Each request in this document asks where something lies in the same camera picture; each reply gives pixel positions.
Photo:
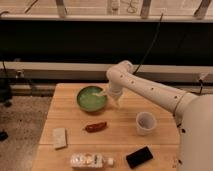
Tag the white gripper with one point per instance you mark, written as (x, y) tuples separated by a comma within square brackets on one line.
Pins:
[(113, 90)]

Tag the green ceramic bowl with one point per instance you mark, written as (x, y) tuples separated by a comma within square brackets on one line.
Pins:
[(88, 101)]

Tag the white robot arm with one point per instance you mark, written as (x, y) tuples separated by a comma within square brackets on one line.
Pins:
[(193, 112)]

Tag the red chili pepper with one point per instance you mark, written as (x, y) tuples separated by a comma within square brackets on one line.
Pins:
[(96, 127)]

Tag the white paper cup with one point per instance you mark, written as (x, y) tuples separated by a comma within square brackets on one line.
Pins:
[(145, 123)]

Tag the white sponge block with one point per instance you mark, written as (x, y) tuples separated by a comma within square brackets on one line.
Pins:
[(59, 138)]

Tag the black smartphone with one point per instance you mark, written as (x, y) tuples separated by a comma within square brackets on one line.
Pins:
[(139, 157)]

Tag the clear plastic water bottle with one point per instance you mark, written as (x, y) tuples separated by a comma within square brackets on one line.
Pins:
[(90, 160)]

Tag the black chair base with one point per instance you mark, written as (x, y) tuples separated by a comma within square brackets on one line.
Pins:
[(5, 97)]

